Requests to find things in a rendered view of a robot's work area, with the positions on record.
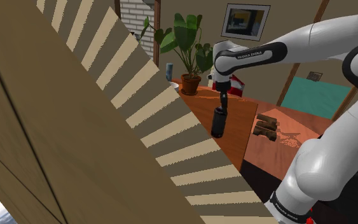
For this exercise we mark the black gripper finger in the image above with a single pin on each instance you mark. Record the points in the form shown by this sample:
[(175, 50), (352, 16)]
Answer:
[(224, 100)]

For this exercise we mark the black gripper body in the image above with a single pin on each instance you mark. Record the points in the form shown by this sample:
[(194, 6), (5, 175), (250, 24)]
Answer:
[(223, 86)]

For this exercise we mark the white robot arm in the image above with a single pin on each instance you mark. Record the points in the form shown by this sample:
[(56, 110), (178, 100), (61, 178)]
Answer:
[(321, 40)]

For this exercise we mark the red and white box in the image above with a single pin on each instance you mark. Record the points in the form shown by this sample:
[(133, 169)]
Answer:
[(237, 85)]

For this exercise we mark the black cylindrical bottle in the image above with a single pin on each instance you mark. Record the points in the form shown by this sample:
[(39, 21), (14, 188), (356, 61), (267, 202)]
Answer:
[(219, 124)]

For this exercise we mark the orange wooden table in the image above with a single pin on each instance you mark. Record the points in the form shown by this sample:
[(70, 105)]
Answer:
[(237, 124)]

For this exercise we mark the white bowl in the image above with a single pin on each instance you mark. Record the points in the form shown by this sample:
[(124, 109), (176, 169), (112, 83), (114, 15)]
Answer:
[(175, 87)]

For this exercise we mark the brown stacked wooden blocks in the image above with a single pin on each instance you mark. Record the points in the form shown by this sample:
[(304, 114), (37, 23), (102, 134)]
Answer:
[(265, 127)]

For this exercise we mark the blue-grey tall cup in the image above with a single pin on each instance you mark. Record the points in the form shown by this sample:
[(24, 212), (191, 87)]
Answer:
[(169, 72)]

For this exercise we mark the green potted plant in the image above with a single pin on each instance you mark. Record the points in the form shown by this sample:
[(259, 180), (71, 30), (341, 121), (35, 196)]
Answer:
[(186, 37)]

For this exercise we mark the teal flat panel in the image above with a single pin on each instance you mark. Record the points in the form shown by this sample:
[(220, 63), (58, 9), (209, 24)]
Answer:
[(315, 96)]

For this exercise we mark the framed wall picture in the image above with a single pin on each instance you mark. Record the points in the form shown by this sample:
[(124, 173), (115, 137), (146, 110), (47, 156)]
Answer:
[(245, 21)]

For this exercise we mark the small grey wall frame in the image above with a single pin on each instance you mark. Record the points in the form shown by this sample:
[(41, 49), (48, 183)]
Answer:
[(314, 76)]

